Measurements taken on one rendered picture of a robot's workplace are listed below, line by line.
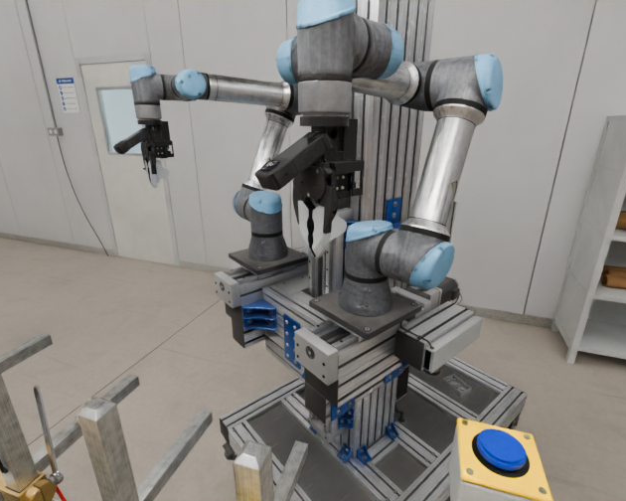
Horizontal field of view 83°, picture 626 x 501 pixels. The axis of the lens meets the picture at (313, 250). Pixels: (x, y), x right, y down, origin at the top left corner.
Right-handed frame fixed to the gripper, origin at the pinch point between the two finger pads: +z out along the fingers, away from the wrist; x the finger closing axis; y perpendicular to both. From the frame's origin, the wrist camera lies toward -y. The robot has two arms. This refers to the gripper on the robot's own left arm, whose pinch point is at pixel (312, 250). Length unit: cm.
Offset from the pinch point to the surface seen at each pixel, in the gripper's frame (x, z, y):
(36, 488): 28, 45, -44
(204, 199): 297, 53, 103
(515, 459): -34.5, 8.5, -5.5
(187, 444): 22, 48, -18
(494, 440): -32.4, 8.5, -5.0
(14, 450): 29, 36, -45
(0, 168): 563, 36, -51
